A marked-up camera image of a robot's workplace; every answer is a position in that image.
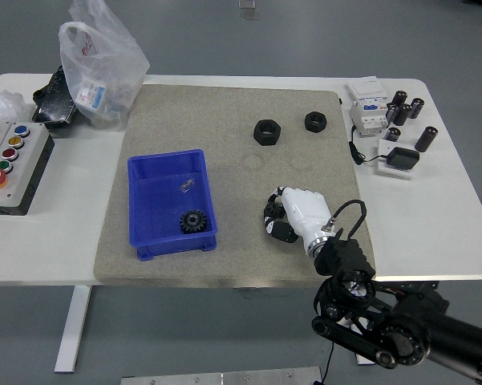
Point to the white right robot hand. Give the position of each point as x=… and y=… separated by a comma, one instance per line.
x=309, y=212

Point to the large black gear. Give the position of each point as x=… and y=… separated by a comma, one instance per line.
x=192, y=221

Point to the blue plastic box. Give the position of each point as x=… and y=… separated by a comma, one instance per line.
x=160, y=216

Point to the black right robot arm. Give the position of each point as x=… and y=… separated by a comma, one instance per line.
x=345, y=256

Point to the large black hex nut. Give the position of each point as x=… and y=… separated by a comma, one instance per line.
x=267, y=136

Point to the small black hex nut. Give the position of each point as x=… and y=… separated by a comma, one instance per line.
x=315, y=125

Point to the grey button control box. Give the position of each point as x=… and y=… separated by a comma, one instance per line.
x=30, y=160

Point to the grey-brown mat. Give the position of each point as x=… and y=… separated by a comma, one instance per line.
x=240, y=180

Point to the white flat block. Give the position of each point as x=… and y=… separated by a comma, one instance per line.
x=389, y=170

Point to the black table control panel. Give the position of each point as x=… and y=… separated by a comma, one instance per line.
x=389, y=285

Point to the black power adapter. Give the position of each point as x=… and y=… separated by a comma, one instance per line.
x=403, y=157

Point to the black cylindrical capacitor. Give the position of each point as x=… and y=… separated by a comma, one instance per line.
x=399, y=98
x=393, y=134
x=426, y=139
x=402, y=114
x=416, y=107
x=390, y=111

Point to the small clear plastic piece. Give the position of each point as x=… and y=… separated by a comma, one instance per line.
x=187, y=185

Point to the white circuit breaker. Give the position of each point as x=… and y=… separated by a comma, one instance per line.
x=365, y=100

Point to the white table leg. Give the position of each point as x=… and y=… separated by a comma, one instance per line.
x=74, y=329
x=359, y=360

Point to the floor socket cover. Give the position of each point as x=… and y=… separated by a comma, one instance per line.
x=249, y=15
x=246, y=3

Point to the white and blue carton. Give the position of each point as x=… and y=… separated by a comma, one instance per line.
x=90, y=94

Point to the clear plastic bag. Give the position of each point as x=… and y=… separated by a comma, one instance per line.
x=104, y=60

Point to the black pouch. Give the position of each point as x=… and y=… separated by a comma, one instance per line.
x=54, y=104

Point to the blue push button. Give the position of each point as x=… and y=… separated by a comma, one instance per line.
x=21, y=129

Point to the yellow push button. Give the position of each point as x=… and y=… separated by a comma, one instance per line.
x=14, y=141

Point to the red push button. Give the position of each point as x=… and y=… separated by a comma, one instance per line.
x=9, y=153

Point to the green push button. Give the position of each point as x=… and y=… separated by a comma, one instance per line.
x=3, y=165

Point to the crumpled clear plastic wrap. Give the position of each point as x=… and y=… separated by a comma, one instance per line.
x=2, y=104

